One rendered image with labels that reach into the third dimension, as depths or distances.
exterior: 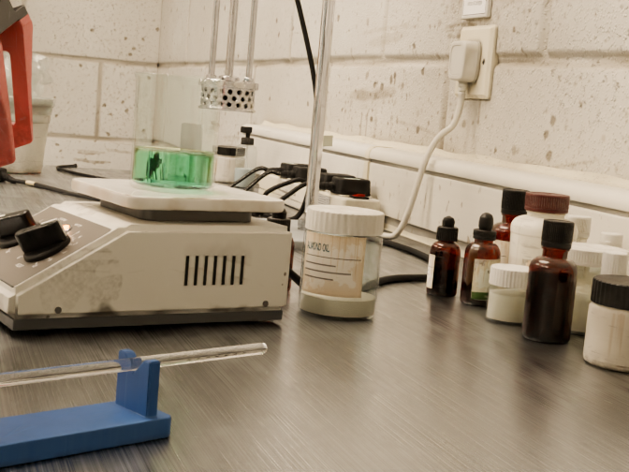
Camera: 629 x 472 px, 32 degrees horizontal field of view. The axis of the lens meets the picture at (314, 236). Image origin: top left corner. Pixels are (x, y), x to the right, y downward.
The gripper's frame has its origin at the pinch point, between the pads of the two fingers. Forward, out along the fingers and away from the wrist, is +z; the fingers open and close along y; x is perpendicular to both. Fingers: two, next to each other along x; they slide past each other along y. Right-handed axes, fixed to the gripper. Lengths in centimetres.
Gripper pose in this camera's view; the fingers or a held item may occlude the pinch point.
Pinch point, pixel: (8, 142)
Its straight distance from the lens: 70.7
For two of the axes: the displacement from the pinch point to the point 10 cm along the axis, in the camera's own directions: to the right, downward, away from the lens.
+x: -9.4, 2.7, 2.2
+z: 3.4, 8.6, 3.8
